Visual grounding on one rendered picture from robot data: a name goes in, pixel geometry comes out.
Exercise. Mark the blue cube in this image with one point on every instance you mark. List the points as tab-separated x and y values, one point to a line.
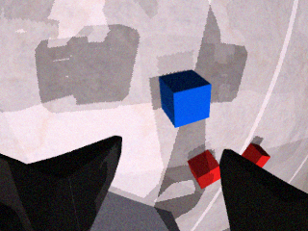
185	97

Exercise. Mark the red cube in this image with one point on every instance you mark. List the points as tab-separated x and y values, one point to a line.
256	154
204	168

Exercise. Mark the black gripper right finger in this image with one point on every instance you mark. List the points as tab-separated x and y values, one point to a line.
256	200

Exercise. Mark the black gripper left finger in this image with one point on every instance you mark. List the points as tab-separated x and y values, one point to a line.
61	193

